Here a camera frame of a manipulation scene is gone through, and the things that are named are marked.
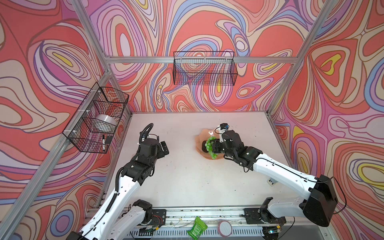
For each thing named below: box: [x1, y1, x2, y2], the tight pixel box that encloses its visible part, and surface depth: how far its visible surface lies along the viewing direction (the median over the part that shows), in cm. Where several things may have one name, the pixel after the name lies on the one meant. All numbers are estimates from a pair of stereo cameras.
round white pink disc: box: [217, 220, 233, 237], surface depth 68 cm
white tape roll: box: [95, 114, 118, 127], surface depth 74 cm
